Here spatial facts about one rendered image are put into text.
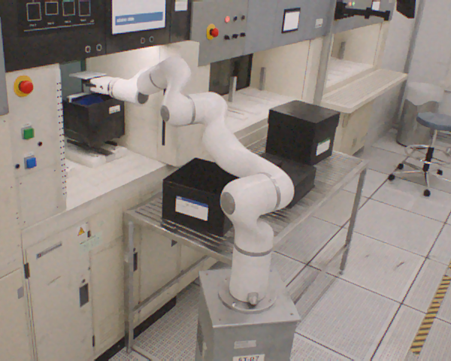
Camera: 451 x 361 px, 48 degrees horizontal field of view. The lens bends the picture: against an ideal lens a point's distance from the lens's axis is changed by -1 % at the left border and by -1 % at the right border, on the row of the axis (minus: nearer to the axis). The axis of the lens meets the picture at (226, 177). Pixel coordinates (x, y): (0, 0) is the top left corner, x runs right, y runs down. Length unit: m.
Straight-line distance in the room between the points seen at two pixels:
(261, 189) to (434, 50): 4.61
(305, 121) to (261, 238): 1.18
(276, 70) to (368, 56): 1.51
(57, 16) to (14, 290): 0.92
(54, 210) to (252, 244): 0.74
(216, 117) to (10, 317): 0.99
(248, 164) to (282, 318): 0.48
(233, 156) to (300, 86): 1.98
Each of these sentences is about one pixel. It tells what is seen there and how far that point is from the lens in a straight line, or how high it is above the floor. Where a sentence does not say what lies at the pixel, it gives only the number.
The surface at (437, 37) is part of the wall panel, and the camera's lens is 5.86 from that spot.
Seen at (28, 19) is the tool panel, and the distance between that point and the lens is 1.62.
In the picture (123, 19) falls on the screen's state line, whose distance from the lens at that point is 1.89.
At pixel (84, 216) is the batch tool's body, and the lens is 1.98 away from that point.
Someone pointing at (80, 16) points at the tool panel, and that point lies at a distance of 1.75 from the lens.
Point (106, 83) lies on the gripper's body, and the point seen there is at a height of 1.23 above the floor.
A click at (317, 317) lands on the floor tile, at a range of 2.86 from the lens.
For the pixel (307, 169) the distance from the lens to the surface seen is 2.38.
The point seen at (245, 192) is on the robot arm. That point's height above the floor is 1.17.
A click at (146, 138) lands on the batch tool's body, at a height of 0.95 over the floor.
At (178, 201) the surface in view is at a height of 0.86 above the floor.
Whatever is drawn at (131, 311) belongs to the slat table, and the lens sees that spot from 2.39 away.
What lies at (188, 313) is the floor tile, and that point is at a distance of 2.76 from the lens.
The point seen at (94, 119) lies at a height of 1.07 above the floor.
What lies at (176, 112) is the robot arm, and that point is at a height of 1.29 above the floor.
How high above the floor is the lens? 1.79
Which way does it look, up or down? 25 degrees down
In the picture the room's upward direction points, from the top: 5 degrees clockwise
